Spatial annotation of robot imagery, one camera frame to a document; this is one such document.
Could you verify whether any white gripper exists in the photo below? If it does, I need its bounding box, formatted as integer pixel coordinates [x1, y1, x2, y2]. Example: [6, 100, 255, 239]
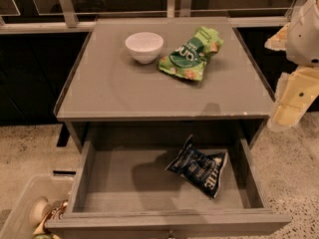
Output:
[264, 0, 319, 132]

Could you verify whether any blue chip bag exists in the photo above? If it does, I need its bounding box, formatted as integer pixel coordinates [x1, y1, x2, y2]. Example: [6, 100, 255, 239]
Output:
[166, 135, 228, 199]

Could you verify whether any green snack bag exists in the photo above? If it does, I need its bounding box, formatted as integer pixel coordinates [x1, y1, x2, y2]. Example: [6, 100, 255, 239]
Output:
[159, 26, 223, 82]

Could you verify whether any grey cabinet with counter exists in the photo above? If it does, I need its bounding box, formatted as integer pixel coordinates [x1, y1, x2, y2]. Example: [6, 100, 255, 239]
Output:
[55, 17, 272, 147]

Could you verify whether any open grey top drawer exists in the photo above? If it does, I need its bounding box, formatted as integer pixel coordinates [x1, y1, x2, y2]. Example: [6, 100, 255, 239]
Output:
[44, 138, 293, 239]

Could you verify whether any white ceramic bowl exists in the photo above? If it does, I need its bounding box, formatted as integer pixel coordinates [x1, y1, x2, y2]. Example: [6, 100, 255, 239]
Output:
[125, 32, 163, 64]

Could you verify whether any brown packet in bin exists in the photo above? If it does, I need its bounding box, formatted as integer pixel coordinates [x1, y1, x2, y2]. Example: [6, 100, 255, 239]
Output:
[51, 200, 68, 220]

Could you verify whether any beige round object in bin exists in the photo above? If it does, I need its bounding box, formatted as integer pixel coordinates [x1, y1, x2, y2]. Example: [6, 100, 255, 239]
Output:
[29, 196, 52, 228]

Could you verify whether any metal railing frame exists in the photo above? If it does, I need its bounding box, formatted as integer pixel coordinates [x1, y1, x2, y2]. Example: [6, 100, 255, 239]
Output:
[0, 0, 306, 34]

